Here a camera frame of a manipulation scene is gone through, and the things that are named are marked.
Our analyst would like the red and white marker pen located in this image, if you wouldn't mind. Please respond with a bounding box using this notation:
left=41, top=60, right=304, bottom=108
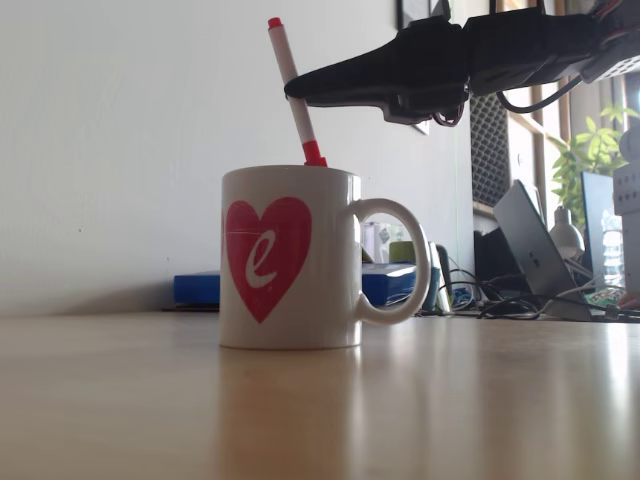
left=267, top=16, right=329, bottom=169

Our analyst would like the green cup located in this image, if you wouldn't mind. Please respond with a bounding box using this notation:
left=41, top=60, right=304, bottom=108
left=388, top=241, right=416, bottom=264

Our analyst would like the honeycomb pattern panel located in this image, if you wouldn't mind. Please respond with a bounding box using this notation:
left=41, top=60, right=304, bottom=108
left=469, top=92, right=511, bottom=206

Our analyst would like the green potted plant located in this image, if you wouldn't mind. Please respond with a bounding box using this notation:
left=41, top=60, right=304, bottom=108
left=549, top=102, right=629, bottom=226

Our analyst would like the clear plastic container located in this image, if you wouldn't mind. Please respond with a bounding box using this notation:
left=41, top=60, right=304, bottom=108
left=360, top=222, right=409, bottom=264

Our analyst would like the black monitor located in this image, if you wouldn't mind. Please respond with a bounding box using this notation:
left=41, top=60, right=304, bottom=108
left=579, top=170, right=626, bottom=289

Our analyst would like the white desk lamp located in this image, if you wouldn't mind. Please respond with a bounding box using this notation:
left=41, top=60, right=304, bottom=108
left=549, top=205, right=586, bottom=262

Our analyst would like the grey laptop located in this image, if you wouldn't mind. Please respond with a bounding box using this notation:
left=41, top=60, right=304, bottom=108
left=492, top=179, right=594, bottom=321

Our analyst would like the white and teal card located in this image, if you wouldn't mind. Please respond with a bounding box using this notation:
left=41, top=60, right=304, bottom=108
left=427, top=241, right=454, bottom=314

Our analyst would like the clear plastic bottle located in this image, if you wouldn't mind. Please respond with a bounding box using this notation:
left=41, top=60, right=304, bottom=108
left=602, top=209, right=626, bottom=289

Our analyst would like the black box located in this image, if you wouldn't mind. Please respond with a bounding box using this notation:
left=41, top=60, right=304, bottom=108
left=473, top=227, right=526, bottom=301

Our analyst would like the colourful packet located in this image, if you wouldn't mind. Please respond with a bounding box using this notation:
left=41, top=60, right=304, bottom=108
left=585, top=287, right=629, bottom=307

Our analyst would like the white mug with red heart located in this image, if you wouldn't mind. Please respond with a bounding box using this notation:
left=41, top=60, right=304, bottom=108
left=218, top=164, right=431, bottom=351

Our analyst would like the blue folder box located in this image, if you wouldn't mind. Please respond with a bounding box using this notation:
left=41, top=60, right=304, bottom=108
left=173, top=264, right=419, bottom=306

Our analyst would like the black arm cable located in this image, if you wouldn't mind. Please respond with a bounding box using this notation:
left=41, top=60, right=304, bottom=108
left=496, top=74, right=584, bottom=115

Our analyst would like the black picture frame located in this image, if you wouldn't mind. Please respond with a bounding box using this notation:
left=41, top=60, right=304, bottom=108
left=396, top=0, right=434, bottom=30

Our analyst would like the red and white servo cable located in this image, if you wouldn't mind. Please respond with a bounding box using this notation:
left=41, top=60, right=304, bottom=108
left=431, top=107, right=467, bottom=127

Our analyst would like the black desk cable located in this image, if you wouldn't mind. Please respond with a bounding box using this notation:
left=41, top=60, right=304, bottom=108
left=439, top=269, right=551, bottom=321

